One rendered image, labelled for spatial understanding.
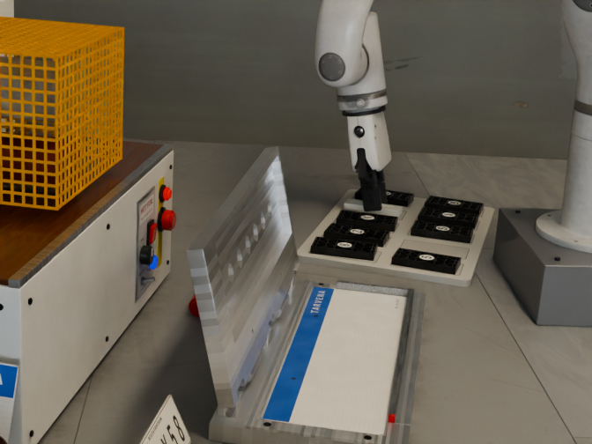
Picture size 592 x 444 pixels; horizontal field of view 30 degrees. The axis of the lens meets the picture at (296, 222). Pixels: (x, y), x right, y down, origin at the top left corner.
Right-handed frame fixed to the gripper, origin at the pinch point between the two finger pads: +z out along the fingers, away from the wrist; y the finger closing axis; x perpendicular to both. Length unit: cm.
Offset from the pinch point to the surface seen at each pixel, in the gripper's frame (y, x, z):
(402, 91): 163, 32, 6
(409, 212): 2.3, -5.2, 3.9
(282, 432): -83, -10, 4
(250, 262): -63, -1, -8
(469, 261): -18.0, -18.8, 6.8
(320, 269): -29.7, 1.6, 3.4
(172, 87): 137, 99, -6
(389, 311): -46.3, -13.0, 4.4
